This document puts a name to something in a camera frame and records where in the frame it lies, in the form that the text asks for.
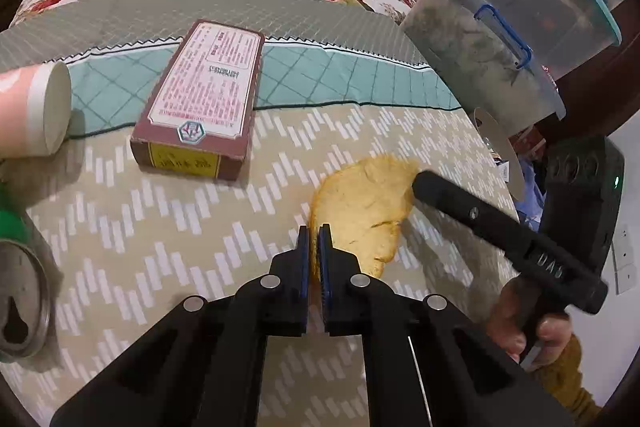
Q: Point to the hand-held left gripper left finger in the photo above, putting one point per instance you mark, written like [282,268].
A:
[303,257]

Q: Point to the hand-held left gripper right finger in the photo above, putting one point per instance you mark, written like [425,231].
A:
[325,257]

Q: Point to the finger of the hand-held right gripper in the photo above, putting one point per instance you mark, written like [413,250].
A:
[440,194]

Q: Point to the beige wastebasket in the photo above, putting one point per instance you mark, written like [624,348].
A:
[500,147]

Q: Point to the brown yellow cardboard box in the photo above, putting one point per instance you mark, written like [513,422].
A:
[205,82]

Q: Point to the crushed green can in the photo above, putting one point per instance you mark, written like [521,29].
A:
[20,287]

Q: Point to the pink paper cup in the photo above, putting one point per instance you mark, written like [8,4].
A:
[30,112]

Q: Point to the person's right forearm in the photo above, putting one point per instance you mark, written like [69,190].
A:
[565,382]

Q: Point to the person's right hand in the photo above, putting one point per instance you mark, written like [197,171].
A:
[505,322]

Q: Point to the orange plastic bag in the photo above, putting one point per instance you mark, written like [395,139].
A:
[532,142]

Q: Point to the white wall socket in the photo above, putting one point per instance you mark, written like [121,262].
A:
[622,262]

